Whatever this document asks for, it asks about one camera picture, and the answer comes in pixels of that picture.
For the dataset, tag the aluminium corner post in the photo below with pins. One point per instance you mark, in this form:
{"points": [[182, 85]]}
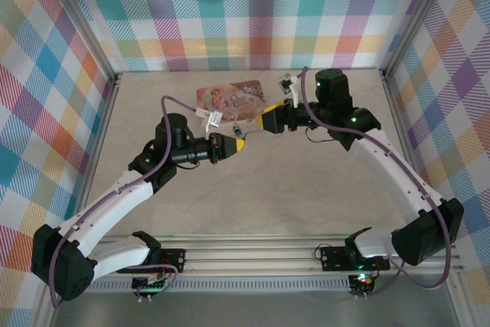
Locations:
{"points": [[417, 17], [76, 17]]}

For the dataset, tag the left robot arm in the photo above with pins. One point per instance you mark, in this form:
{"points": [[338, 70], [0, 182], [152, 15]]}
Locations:
{"points": [[115, 197]]}

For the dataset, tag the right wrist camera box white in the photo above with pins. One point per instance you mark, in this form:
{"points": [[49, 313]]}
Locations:
{"points": [[285, 84]]}

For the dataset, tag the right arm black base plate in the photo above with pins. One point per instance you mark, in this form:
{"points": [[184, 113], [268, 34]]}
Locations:
{"points": [[333, 258]]}

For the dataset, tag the small blue padlock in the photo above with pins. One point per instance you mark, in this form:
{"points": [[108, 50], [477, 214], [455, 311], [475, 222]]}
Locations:
{"points": [[237, 129]]}

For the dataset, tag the aluminium side rail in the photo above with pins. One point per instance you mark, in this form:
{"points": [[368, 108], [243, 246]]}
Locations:
{"points": [[402, 128], [103, 131]]}

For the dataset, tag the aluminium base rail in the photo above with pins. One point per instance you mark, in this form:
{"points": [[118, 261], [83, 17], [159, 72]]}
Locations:
{"points": [[249, 258]]}

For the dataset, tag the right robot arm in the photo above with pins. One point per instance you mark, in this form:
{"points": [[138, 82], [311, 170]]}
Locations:
{"points": [[390, 166]]}

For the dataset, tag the floral printed pink box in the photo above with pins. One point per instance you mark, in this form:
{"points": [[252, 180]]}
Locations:
{"points": [[229, 97]]}

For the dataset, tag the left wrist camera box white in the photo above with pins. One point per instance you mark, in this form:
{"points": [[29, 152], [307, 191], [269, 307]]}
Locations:
{"points": [[216, 119]]}

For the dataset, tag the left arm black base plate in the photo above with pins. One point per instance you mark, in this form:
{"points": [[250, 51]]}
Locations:
{"points": [[174, 260]]}

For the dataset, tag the grey metal panel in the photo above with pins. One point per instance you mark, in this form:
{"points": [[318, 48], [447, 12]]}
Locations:
{"points": [[249, 309]]}

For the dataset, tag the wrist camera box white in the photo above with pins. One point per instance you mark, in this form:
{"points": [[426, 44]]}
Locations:
{"points": [[216, 119], [285, 84]]}

